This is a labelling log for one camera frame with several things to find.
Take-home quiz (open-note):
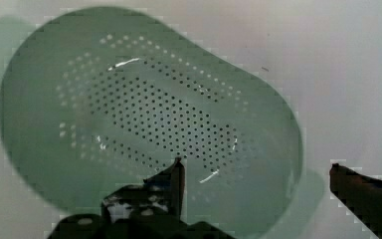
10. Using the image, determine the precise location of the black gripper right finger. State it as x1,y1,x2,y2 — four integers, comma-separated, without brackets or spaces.
329,163,382,239

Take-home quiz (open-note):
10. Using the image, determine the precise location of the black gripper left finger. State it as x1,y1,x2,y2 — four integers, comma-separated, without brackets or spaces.
100,156,185,223

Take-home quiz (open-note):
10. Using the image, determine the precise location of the mint green plastic strainer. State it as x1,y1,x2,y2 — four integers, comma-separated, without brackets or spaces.
0,6,326,239

